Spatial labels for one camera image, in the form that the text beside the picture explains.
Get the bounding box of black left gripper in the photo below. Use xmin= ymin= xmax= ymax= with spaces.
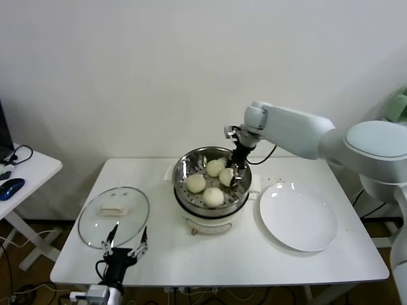
xmin=100 ymin=221 xmax=149 ymax=284

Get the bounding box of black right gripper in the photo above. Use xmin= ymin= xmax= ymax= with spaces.
xmin=224 ymin=139 xmax=256 ymax=187

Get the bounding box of white steamed baozi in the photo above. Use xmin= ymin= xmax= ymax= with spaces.
xmin=219 ymin=167 xmax=236 ymax=187
xmin=202 ymin=187 xmax=225 ymax=208
xmin=206 ymin=159 xmax=226 ymax=178
xmin=186 ymin=174 xmax=207 ymax=194

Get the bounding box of stainless steel steamer basket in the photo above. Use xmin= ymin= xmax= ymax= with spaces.
xmin=165 ymin=146 xmax=261 ymax=214

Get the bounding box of round glass pot lid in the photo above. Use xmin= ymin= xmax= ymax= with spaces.
xmin=78 ymin=186 xmax=150 ymax=252

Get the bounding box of white electric cooker base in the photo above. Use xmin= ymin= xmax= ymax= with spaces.
xmin=164 ymin=165 xmax=262 ymax=238

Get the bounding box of white power strip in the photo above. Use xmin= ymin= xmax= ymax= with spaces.
xmin=163 ymin=287 xmax=220 ymax=295

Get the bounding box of white round plate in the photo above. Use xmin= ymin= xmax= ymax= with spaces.
xmin=259 ymin=182 xmax=338 ymax=254

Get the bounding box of white side table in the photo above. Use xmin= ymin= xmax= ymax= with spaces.
xmin=0 ymin=144 xmax=64 ymax=273

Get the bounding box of blue computer mouse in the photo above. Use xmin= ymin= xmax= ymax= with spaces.
xmin=0 ymin=178 xmax=25 ymax=202

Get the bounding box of pale green box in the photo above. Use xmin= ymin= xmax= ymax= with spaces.
xmin=385 ymin=88 xmax=407 ymax=123

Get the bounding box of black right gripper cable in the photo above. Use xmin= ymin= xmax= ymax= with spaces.
xmin=246 ymin=144 xmax=276 ymax=166

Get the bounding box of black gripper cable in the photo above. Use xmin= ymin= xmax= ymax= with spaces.
xmin=246 ymin=144 xmax=276 ymax=166
xmin=95 ymin=259 xmax=107 ymax=282

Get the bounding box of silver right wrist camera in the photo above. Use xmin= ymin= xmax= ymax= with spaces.
xmin=224 ymin=125 xmax=242 ymax=139

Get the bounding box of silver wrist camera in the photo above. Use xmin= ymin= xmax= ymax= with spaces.
xmin=69 ymin=284 xmax=111 ymax=303
xmin=224 ymin=125 xmax=242 ymax=139

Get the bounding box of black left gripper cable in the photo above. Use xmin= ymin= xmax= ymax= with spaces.
xmin=95 ymin=259 xmax=107 ymax=282

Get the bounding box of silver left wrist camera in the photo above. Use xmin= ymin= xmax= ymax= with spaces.
xmin=69 ymin=284 xmax=111 ymax=303

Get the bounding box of white floor cable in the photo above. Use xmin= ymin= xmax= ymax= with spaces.
xmin=0 ymin=228 xmax=63 ymax=252

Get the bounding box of black floor cable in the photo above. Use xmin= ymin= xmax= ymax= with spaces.
xmin=0 ymin=243 xmax=15 ymax=305

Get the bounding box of black headset cable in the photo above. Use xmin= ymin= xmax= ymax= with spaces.
xmin=4 ymin=145 xmax=34 ymax=166

